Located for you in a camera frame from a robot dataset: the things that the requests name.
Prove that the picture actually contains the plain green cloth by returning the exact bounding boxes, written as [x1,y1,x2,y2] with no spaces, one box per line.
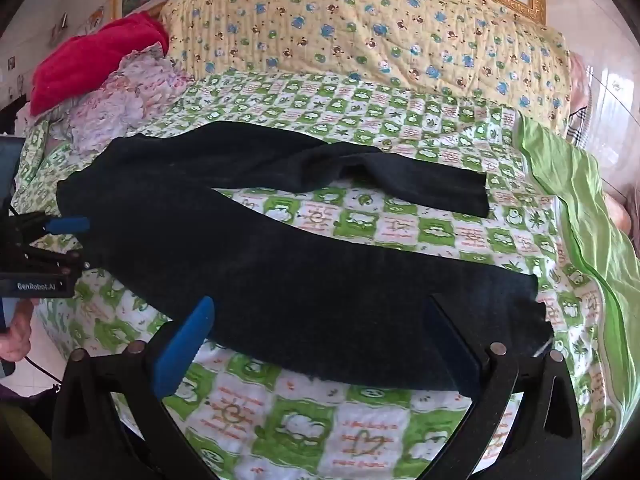
[515,115,640,421]

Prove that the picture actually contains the yellow printed quilt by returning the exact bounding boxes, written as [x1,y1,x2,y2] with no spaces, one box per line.
[160,0,573,128]

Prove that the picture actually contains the green checkered bedsheet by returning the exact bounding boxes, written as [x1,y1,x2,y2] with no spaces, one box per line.
[10,72,631,480]

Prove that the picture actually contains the person's left hand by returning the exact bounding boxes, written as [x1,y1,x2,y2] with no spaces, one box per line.
[0,302,34,363]

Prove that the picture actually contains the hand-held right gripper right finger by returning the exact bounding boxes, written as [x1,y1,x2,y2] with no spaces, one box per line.
[422,292,583,480]

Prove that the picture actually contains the black pants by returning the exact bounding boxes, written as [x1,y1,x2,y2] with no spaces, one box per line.
[56,121,555,400]

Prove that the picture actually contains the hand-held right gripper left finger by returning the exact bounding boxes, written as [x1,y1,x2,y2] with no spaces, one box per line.
[52,296,216,480]

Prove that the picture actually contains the plaid cloth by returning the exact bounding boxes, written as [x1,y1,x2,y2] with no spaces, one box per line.
[565,105,593,148]

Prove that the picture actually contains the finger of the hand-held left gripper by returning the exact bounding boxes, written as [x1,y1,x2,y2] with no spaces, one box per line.
[7,211,91,241]
[22,246,91,273]

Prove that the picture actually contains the pink floral cloth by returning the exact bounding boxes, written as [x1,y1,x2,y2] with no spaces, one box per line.
[50,42,193,158]

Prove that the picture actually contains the red towel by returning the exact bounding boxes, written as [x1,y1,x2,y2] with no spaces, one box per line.
[30,10,171,116]

